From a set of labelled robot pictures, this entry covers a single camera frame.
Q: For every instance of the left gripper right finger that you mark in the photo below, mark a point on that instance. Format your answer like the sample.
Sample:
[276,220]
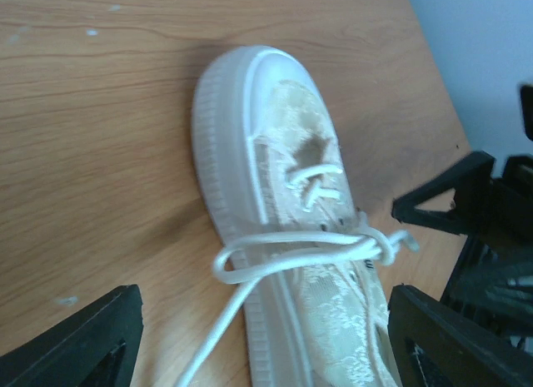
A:
[435,346]

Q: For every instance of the white shoelace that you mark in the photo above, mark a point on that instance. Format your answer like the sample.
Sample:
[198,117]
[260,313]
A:
[326,248]

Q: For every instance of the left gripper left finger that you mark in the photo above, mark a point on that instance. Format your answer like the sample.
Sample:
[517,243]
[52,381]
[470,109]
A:
[96,346]

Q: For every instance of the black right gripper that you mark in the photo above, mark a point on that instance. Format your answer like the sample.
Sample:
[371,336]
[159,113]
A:
[491,283]

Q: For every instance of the white lace sneaker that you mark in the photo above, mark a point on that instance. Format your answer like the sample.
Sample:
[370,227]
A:
[268,160]

